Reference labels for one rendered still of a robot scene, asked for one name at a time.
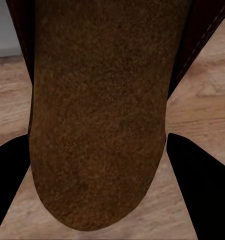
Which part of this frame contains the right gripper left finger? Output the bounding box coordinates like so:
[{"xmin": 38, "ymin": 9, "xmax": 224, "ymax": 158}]
[{"xmin": 0, "ymin": 134, "xmax": 31, "ymax": 226}]

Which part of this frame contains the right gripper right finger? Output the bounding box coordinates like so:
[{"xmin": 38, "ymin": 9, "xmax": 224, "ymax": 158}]
[{"xmin": 166, "ymin": 133, "xmax": 225, "ymax": 240}]

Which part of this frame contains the sandal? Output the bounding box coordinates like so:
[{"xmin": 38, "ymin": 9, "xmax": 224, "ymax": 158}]
[{"xmin": 5, "ymin": 0, "xmax": 225, "ymax": 232}]

